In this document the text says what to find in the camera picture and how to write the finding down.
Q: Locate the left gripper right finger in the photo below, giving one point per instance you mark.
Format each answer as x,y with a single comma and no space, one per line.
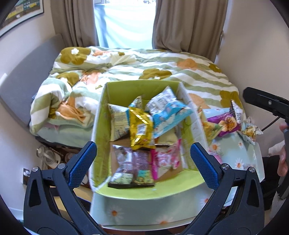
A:
236,205

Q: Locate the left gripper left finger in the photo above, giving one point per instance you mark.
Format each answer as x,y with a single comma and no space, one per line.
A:
51,206

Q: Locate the white Tatre snack bag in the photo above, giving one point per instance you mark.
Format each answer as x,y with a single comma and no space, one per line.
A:
237,112

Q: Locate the yellow green snack bag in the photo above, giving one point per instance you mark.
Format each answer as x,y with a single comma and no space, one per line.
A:
211,130

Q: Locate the pink snack bag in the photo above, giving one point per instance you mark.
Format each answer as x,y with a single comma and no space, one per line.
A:
166,161

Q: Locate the brown chocolate snack bag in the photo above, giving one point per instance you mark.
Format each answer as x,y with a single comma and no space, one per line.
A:
130,168

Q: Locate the blue white snack bag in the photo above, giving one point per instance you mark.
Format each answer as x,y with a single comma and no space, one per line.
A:
120,118

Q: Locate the large blue red snack bag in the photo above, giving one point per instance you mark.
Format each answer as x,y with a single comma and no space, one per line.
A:
166,111

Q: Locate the gold yellow snack bag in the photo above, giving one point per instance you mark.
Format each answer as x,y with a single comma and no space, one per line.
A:
141,129

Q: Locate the person's right hand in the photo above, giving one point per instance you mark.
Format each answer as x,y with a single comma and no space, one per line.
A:
280,149

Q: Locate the purple snack bag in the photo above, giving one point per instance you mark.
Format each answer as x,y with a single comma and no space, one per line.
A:
227,121

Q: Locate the floral striped duvet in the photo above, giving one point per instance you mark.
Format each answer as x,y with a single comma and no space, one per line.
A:
66,102

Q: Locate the orange cream snack bag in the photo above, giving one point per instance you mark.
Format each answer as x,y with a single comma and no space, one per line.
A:
167,139

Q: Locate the right beige curtain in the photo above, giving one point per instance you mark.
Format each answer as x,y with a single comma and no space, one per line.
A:
194,27

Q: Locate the beige curtain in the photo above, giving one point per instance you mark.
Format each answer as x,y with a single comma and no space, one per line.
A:
74,20
194,27

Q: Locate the green cardboard box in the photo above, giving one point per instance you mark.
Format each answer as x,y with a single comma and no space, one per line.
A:
123,93

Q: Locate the grey headboard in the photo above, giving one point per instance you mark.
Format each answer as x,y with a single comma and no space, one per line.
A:
25,79

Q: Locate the left beige curtain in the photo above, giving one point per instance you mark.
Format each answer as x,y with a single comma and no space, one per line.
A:
74,20

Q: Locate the framed houses picture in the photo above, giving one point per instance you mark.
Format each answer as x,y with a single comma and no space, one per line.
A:
21,11

